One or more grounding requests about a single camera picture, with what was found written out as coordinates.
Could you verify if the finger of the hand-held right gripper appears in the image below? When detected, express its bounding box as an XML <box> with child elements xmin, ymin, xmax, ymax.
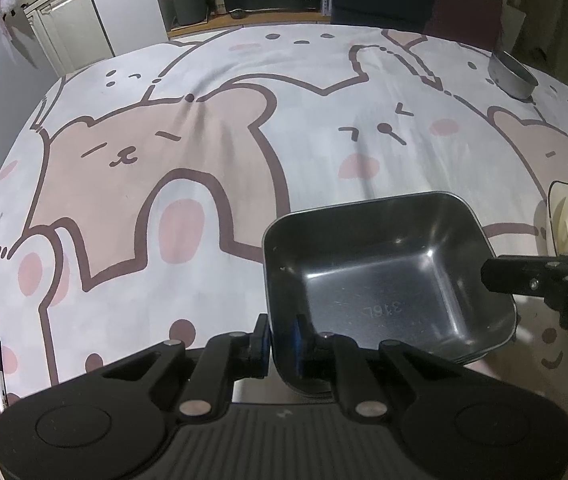
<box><xmin>480</xmin><ymin>254</ymin><xmax>566</xmax><ymax>297</ymax></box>

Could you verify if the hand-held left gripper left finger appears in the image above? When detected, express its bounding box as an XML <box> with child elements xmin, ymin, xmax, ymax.
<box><xmin>59</xmin><ymin>312</ymin><xmax>271</xmax><ymax>422</ymax></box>

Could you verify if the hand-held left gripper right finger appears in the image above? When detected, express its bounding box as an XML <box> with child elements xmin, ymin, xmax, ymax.
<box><xmin>291</xmin><ymin>312</ymin><xmax>515</xmax><ymax>423</ymax></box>

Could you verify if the white square plate dark rim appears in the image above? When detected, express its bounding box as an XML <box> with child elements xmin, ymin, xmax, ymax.
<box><xmin>534</xmin><ymin>180</ymin><xmax>568</xmax><ymax>261</ymax></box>

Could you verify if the round steel bowl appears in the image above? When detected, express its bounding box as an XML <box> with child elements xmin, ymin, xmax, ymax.
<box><xmin>487</xmin><ymin>50</ymin><xmax>537</xmax><ymax>101</ymax></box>

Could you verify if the cartoon animal printed tablecloth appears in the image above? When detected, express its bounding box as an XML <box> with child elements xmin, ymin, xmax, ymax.
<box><xmin>0</xmin><ymin>25</ymin><xmax>568</xmax><ymax>480</ymax></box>

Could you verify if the maroon chair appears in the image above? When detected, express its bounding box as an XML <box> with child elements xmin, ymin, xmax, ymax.
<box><xmin>429</xmin><ymin>0</ymin><xmax>505</xmax><ymax>53</ymax></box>

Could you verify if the grey trash bin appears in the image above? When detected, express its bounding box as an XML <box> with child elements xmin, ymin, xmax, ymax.
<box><xmin>170</xmin><ymin>0</ymin><xmax>210</xmax><ymax>27</ymax></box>

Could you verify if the white lower kitchen cabinet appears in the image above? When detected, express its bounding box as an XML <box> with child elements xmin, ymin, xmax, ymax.
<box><xmin>26</xmin><ymin>0</ymin><xmax>115</xmax><ymax>73</ymax></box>

